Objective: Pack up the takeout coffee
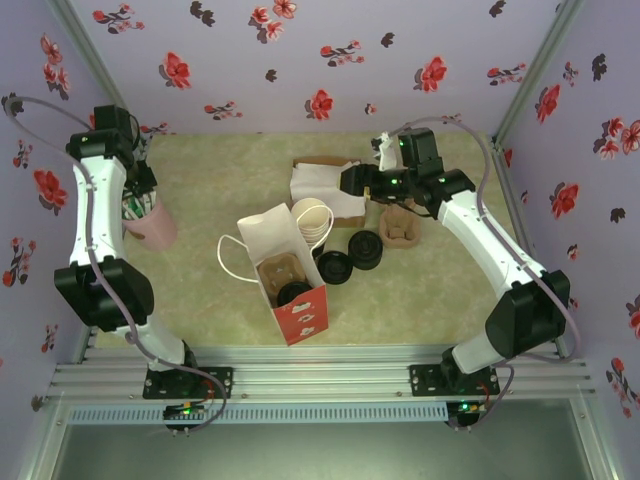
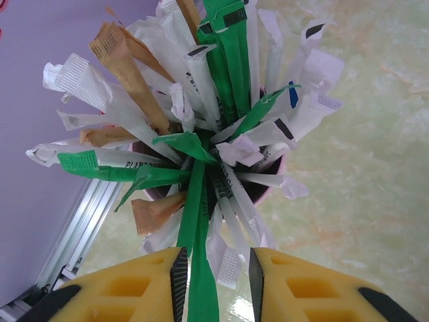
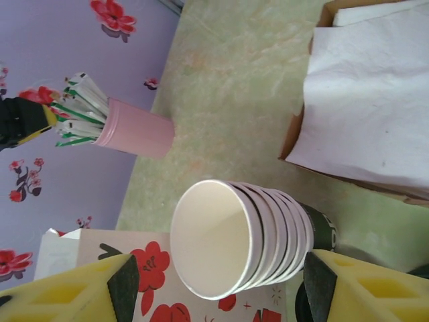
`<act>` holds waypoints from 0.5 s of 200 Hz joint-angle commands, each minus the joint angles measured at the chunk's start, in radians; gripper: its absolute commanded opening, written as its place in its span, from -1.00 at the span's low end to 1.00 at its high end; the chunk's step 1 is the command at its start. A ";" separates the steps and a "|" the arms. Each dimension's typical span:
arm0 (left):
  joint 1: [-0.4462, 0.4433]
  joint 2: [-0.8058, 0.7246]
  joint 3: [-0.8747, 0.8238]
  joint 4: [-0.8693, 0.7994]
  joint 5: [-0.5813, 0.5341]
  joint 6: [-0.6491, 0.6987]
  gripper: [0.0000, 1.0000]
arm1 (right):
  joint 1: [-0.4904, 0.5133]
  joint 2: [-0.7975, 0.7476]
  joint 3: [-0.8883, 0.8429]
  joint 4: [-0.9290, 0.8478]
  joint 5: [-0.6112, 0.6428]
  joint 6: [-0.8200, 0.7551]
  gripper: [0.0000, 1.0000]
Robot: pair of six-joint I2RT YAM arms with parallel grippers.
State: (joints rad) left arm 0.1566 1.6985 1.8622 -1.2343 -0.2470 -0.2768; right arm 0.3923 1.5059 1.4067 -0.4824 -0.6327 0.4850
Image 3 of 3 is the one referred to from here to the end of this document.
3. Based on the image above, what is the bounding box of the white and red paper bag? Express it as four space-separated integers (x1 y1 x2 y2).
33 227 290 322

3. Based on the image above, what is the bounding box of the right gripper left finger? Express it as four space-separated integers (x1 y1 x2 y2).
0 253 141 322

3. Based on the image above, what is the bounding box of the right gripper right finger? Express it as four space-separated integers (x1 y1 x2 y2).
303 250 429 322

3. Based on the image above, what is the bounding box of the white paper napkin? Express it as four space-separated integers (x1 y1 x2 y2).
284 5 429 202
332 0 429 28

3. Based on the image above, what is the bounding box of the pink straw holder cup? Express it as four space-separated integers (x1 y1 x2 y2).
92 97 176 158

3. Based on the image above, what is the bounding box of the brown cardboard napkin tray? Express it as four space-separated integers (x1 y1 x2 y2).
278 0 429 211

